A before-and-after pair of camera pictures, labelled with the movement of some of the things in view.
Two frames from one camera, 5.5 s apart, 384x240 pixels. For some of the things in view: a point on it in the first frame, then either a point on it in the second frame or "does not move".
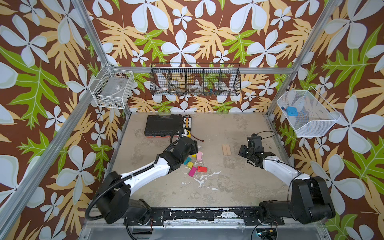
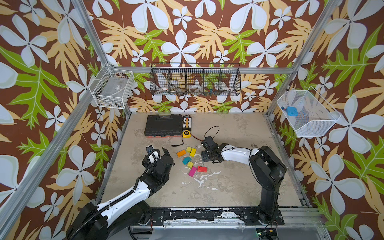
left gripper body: x=193 y=150 to x=152 y=168
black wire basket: x=195 y=79 does not move
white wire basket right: x=308 y=114 does not move
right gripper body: x=246 y=151 to x=207 y=154
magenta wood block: x=192 y=172 does not move
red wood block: x=202 y=169 does not move
